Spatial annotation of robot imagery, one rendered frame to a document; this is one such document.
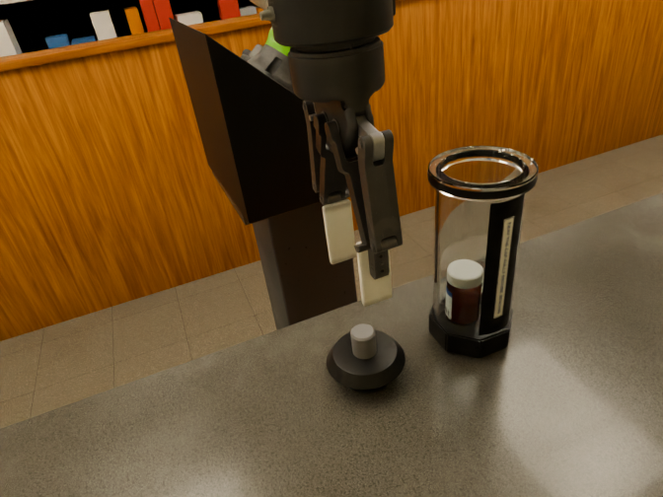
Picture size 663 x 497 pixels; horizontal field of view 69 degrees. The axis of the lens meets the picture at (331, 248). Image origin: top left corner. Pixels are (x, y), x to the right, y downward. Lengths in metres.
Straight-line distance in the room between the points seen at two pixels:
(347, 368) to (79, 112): 1.83
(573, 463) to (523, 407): 0.07
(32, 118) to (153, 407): 1.74
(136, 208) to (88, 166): 0.27
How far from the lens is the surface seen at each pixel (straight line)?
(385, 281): 0.46
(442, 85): 2.68
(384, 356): 0.56
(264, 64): 1.06
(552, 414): 0.58
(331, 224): 0.50
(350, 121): 0.38
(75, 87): 2.20
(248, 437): 0.56
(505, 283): 0.56
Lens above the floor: 1.38
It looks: 32 degrees down
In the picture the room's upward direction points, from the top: 8 degrees counter-clockwise
